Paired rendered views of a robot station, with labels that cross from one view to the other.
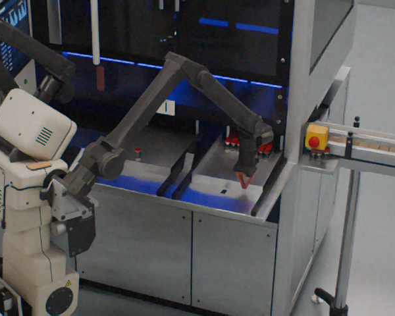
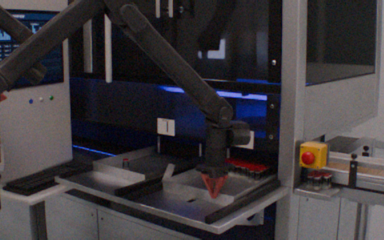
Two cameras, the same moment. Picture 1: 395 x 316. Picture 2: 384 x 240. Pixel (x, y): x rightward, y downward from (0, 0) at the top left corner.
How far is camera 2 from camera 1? 177 cm
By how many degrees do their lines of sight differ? 26
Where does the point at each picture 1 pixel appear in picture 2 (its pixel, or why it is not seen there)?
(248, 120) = (209, 100)
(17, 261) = not seen: outside the picture
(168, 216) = not seen: outside the picture
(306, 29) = (296, 22)
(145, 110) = (41, 35)
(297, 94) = (289, 101)
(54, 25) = (87, 55)
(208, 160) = (195, 178)
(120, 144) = not seen: outside the picture
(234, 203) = (195, 211)
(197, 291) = not seen: outside the picture
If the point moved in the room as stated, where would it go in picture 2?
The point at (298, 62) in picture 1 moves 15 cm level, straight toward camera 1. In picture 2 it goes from (289, 63) to (277, 65)
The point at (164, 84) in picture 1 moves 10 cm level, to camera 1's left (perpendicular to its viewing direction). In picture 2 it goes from (71, 9) to (35, 11)
